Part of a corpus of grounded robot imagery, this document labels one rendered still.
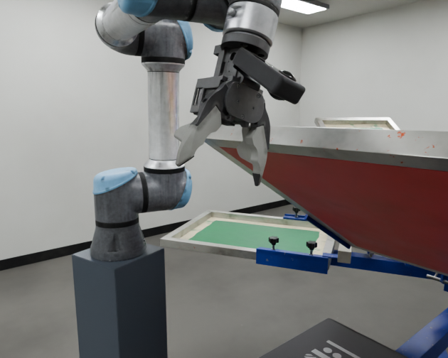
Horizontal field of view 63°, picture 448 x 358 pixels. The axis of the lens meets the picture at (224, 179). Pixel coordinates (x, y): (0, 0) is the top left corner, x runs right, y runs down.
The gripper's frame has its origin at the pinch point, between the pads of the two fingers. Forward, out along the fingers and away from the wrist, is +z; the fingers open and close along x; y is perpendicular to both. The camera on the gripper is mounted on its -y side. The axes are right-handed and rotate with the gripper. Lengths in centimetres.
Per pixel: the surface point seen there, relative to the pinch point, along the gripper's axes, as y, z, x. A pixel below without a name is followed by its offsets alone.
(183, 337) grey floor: 165, 114, -135
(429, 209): -14.4, -3.0, -33.9
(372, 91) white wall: 246, -178, -443
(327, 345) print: 14, 38, -62
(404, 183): -13.9, -5.7, -23.8
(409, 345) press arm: 1, 34, -84
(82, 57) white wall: 380, -99, -84
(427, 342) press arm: -1, 32, -89
